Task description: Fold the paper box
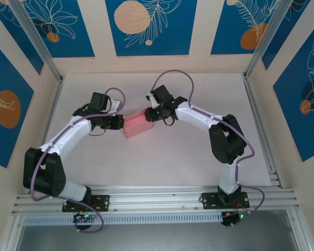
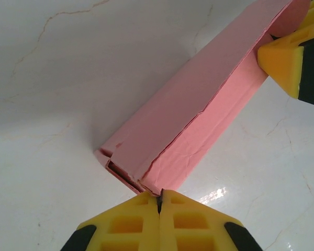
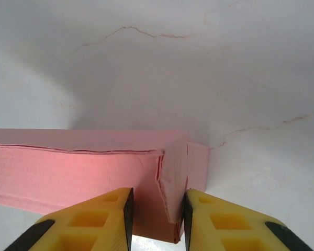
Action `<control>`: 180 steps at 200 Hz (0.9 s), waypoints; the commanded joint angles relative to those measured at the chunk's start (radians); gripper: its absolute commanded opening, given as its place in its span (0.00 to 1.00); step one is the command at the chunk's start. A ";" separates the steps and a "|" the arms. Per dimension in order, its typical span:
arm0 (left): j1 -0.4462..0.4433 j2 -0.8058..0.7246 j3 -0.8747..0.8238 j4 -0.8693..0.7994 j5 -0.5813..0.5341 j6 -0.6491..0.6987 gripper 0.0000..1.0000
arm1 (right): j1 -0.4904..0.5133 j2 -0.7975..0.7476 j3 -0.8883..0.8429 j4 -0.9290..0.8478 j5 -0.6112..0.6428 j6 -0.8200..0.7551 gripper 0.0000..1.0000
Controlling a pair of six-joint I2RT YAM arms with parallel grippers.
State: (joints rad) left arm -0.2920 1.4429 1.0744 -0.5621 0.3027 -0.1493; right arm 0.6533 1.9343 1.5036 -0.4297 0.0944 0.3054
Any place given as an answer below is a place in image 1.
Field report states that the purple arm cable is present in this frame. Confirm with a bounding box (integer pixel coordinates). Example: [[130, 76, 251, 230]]
[[149, 69, 265, 228], [30, 87, 127, 233]]

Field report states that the aluminium side profile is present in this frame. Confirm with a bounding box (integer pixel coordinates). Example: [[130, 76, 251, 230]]
[[0, 214, 26, 251], [287, 209, 311, 251]]

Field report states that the pink paper box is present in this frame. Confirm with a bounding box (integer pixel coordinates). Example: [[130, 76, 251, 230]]
[[122, 109, 154, 139]]

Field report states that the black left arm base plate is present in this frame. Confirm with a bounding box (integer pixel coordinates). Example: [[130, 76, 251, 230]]
[[62, 195, 111, 212]]

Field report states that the blue panel with peach circle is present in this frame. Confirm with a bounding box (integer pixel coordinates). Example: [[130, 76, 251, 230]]
[[105, 0, 198, 56]]

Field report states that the aluminium mounting rail frame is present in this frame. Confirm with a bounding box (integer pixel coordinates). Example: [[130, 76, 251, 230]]
[[12, 184, 300, 215]]

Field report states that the aluminium table edge rail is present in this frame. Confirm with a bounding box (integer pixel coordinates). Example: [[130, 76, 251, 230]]
[[242, 74, 283, 188], [27, 75, 66, 194]]

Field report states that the grey metal sheet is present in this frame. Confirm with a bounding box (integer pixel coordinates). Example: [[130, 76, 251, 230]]
[[15, 224, 304, 251]]

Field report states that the grey slotted cable duct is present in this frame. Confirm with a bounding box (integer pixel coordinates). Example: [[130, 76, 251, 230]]
[[23, 212, 223, 227]]

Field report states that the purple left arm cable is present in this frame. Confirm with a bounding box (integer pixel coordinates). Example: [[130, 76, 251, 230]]
[[30, 87, 127, 233]]

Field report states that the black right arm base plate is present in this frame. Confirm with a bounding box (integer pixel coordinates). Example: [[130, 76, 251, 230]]
[[200, 192, 251, 210]]

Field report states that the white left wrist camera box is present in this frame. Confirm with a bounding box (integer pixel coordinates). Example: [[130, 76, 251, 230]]
[[108, 99, 123, 115]]

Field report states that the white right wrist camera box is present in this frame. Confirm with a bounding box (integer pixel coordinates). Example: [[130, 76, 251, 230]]
[[145, 91, 161, 109]]

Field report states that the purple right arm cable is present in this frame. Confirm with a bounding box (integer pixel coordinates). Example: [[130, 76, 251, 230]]
[[149, 69, 265, 228]]

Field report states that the aluminium corner post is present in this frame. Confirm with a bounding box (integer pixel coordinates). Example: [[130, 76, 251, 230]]
[[244, 0, 302, 79], [7, 0, 65, 83]]

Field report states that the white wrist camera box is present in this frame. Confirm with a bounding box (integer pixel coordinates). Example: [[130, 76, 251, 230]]
[[108, 99, 123, 115], [145, 91, 161, 109]]

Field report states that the blue floral wall panel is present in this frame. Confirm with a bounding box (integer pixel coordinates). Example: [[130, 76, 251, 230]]
[[0, 36, 35, 168], [261, 0, 312, 71], [22, 0, 95, 59], [0, 0, 44, 76], [273, 28, 314, 163], [210, 0, 281, 55]]

